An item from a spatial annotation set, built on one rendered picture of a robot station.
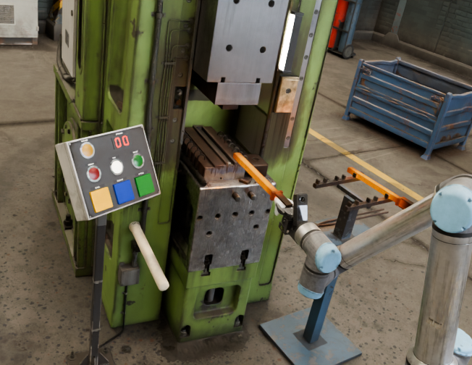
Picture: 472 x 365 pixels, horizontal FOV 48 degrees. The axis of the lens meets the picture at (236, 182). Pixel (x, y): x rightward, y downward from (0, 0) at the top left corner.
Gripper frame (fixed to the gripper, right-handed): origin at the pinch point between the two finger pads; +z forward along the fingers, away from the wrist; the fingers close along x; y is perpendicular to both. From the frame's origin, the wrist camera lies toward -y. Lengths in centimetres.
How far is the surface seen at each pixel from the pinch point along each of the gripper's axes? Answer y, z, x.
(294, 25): -51, 53, 24
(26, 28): 97, 571, -38
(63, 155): -8, 26, -74
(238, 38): -47, 43, -6
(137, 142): -8, 34, -46
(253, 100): -21.4, 42.3, 4.8
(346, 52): 114, 588, 472
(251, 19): -54, 43, -2
